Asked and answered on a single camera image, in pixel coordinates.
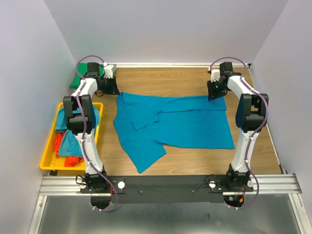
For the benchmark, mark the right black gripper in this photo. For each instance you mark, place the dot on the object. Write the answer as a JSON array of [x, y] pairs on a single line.
[[211, 93]]

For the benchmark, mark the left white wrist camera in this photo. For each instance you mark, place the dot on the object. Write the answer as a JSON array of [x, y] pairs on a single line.
[[109, 70]]

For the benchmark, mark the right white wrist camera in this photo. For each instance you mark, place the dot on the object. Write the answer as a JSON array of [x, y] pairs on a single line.
[[215, 75]]

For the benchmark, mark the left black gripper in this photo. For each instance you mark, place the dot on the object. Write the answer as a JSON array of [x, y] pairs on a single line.
[[113, 88]]

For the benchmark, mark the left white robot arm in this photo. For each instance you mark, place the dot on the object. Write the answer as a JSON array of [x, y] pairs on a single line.
[[80, 119]]

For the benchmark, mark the aluminium frame rail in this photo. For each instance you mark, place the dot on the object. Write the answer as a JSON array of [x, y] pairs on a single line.
[[181, 204]]

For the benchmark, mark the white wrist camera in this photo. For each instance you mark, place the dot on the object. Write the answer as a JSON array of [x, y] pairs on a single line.
[[109, 70], [215, 75]]

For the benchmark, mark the folded green t shirt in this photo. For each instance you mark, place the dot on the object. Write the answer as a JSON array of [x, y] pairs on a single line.
[[82, 69]]

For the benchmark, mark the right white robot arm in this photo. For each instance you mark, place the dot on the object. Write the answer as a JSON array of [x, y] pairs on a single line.
[[251, 116]]

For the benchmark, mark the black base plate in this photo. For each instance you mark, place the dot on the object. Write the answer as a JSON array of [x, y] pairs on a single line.
[[164, 189]]

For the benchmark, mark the yellow plastic bin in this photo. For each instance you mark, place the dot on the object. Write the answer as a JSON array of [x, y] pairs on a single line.
[[48, 160]]

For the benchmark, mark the teal t shirt in bin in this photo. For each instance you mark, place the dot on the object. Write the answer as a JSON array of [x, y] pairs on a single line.
[[69, 145]]

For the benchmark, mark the orange t shirt in bin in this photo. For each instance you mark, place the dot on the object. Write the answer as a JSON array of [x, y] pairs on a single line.
[[70, 161]]

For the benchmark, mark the blue t shirt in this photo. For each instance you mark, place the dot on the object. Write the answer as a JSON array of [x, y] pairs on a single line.
[[144, 124]]

